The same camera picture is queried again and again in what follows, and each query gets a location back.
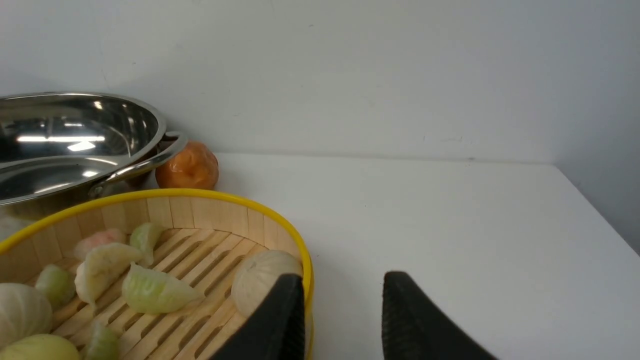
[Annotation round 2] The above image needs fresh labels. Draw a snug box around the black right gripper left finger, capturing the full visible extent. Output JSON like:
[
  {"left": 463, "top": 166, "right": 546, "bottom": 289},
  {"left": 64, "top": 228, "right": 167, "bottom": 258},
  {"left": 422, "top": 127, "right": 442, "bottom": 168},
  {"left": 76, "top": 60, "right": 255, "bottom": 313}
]
[{"left": 211, "top": 273, "right": 306, "bottom": 360}]

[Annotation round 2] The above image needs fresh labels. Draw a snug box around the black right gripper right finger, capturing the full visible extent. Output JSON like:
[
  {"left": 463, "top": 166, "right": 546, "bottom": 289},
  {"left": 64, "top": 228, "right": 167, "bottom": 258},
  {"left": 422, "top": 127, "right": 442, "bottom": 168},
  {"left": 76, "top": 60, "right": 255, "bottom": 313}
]
[{"left": 382, "top": 271, "right": 496, "bottom": 360}]

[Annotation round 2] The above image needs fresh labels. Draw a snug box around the yellow rimmed bamboo steamer basket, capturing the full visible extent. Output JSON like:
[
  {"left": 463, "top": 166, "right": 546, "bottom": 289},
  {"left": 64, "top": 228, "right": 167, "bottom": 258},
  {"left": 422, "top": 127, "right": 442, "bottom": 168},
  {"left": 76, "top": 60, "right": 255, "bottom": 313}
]
[{"left": 1, "top": 189, "right": 314, "bottom": 360}]

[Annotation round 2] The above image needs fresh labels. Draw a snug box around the stainless steel pot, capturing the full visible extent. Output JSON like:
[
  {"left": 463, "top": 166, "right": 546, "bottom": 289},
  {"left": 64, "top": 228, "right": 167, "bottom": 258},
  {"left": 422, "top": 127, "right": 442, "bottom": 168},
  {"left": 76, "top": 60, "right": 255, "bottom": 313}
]
[{"left": 0, "top": 92, "right": 188, "bottom": 221}]

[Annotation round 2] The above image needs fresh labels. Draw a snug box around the white round bun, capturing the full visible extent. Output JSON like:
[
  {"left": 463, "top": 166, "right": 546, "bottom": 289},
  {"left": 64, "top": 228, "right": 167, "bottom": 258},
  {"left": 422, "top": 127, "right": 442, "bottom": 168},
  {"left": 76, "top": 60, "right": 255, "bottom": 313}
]
[{"left": 230, "top": 249, "right": 303, "bottom": 319}]

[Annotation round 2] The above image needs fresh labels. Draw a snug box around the green dumpling centre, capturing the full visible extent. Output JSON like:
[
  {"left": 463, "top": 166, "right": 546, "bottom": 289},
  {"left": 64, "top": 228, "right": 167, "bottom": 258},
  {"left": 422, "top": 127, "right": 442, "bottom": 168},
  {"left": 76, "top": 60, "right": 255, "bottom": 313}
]
[{"left": 121, "top": 262, "right": 205, "bottom": 315}]

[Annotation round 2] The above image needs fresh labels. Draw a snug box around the green dumpling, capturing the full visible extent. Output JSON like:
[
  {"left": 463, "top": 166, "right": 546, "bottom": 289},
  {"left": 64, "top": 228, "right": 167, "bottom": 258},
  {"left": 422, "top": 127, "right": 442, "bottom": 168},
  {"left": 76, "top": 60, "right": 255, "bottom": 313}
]
[
  {"left": 82, "top": 322, "right": 120, "bottom": 360},
  {"left": 34, "top": 264, "right": 76, "bottom": 312},
  {"left": 121, "top": 262, "right": 205, "bottom": 315},
  {"left": 129, "top": 222, "right": 167, "bottom": 268}
]

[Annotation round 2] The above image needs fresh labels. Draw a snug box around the green dumpling back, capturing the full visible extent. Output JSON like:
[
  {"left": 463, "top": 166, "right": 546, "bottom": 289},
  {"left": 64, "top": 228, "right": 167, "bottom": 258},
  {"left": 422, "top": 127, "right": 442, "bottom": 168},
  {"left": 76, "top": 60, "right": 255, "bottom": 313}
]
[{"left": 129, "top": 222, "right": 167, "bottom": 268}]

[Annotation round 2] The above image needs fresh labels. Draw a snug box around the green dumpling bottom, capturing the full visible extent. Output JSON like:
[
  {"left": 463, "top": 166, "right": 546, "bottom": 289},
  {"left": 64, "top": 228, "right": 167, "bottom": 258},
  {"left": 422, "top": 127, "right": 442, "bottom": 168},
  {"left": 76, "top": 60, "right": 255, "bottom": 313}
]
[{"left": 82, "top": 322, "right": 120, "bottom": 360}]

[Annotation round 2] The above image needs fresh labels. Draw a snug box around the orange toy fruit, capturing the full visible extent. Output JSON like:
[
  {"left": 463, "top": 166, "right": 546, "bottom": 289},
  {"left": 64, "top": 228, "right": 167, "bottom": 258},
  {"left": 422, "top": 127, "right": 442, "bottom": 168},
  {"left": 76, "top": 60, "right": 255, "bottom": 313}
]
[{"left": 155, "top": 141, "right": 220, "bottom": 191}]

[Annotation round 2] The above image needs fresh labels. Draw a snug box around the white dumpling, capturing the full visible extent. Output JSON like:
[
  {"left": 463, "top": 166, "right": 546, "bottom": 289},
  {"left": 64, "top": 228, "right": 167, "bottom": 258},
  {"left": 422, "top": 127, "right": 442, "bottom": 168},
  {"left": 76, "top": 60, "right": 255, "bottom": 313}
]
[{"left": 74, "top": 243, "right": 144, "bottom": 310}]

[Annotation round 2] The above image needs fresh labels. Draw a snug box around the pink dumpling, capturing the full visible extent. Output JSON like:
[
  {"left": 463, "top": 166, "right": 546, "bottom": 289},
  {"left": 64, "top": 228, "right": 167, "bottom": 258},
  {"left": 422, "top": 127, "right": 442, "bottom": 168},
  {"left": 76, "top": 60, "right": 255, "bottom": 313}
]
[{"left": 73, "top": 228, "right": 127, "bottom": 261}]

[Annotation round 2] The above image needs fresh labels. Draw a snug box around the green dumpling left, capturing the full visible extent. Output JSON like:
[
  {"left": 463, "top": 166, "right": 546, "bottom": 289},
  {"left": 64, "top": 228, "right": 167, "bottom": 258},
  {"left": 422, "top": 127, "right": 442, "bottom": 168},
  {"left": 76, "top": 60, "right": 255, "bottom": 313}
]
[{"left": 34, "top": 264, "right": 76, "bottom": 312}]

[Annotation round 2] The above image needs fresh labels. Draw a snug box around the yellow green bun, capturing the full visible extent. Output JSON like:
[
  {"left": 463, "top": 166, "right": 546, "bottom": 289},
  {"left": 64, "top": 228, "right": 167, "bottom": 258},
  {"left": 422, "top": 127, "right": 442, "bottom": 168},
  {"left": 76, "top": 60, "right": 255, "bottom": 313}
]
[{"left": 0, "top": 333, "right": 82, "bottom": 360}]

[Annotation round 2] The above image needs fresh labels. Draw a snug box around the white bun left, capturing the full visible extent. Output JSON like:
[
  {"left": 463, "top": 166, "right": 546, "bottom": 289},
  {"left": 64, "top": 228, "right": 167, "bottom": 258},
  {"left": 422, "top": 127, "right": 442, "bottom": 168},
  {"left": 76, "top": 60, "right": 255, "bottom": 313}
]
[{"left": 0, "top": 283, "right": 53, "bottom": 349}]

